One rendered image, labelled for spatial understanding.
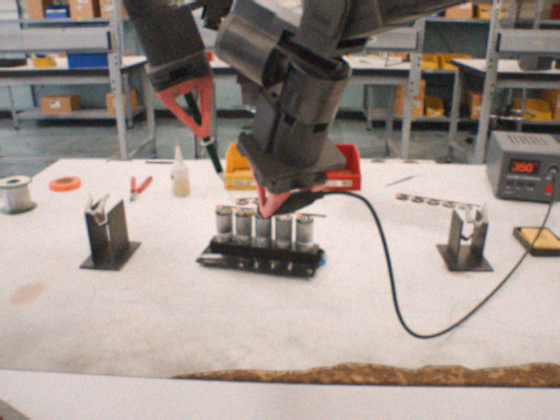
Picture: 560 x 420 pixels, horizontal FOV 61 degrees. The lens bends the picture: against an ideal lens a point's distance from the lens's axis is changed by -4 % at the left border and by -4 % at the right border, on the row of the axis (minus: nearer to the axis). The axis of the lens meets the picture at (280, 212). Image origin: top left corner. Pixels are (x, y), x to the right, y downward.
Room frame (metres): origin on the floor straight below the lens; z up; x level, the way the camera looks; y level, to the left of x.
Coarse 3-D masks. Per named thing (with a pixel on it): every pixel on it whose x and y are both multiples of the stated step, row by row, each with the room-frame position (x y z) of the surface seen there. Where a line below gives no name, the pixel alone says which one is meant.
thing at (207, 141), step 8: (184, 96) 0.59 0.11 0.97; (192, 96) 0.59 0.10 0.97; (192, 104) 0.59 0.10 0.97; (192, 112) 0.59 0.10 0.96; (200, 112) 0.59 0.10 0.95; (200, 120) 0.59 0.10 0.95; (208, 136) 0.59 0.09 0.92; (208, 144) 0.59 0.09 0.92; (208, 152) 0.59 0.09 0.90; (216, 152) 0.60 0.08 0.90; (216, 160) 0.59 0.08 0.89; (216, 168) 0.59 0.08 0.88
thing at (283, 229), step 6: (282, 216) 0.60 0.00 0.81; (276, 222) 0.60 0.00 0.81; (282, 222) 0.59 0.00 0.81; (288, 222) 0.59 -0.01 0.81; (276, 228) 0.60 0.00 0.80; (282, 228) 0.59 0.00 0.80; (288, 228) 0.59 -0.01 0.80; (276, 234) 0.60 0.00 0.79; (282, 234) 0.59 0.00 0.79; (288, 234) 0.59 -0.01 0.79; (276, 240) 0.60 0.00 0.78; (282, 240) 0.59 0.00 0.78; (288, 240) 0.59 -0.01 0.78; (276, 246) 0.60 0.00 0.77; (282, 246) 0.59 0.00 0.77; (288, 246) 0.59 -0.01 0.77
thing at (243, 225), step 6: (234, 216) 0.61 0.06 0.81; (252, 216) 0.62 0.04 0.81; (240, 222) 0.61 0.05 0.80; (246, 222) 0.61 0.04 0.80; (252, 222) 0.61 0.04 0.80; (240, 228) 0.61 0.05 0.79; (246, 228) 0.61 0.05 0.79; (252, 228) 0.61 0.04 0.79; (240, 234) 0.61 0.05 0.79; (246, 234) 0.61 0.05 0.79; (252, 234) 0.61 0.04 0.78; (240, 240) 0.61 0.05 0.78; (246, 240) 0.61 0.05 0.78; (252, 240) 0.61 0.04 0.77
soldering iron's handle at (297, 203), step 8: (296, 192) 0.49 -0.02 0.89; (304, 192) 0.47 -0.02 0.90; (312, 192) 0.47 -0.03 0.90; (320, 192) 0.45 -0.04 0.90; (288, 200) 0.49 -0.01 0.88; (296, 200) 0.48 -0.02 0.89; (304, 200) 0.47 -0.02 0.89; (312, 200) 0.46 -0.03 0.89; (280, 208) 0.50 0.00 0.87; (288, 208) 0.49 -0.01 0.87; (296, 208) 0.48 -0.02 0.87; (272, 216) 0.54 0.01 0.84
